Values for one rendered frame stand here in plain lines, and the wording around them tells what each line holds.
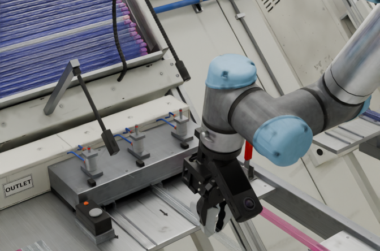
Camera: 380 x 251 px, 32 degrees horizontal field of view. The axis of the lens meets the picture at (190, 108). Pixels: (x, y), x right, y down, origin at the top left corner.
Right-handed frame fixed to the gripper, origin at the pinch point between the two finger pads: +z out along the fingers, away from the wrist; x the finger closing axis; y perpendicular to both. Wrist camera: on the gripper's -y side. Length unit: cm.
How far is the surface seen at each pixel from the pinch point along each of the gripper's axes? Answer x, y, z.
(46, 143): 14.3, 39.3, 1.8
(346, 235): -18.1, -14.8, -2.5
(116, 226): 12.8, 13.4, 4.0
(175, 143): -8.2, 24.7, 0.5
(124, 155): 2.8, 27.3, 1.1
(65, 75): 11.5, 35.5, -16.8
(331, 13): -96, 62, 10
